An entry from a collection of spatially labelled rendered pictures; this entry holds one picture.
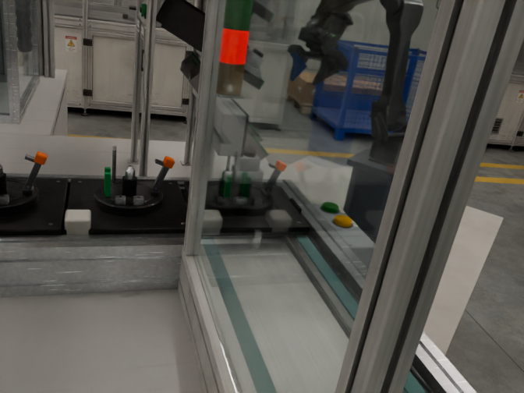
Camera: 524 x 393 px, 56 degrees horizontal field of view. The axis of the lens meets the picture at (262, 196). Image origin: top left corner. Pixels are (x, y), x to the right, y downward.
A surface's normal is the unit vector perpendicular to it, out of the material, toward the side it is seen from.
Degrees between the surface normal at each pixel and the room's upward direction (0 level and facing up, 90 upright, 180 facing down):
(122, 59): 90
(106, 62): 90
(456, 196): 90
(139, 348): 0
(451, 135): 90
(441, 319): 0
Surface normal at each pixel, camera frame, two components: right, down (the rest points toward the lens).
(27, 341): 0.15, -0.91
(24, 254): 0.29, 0.42
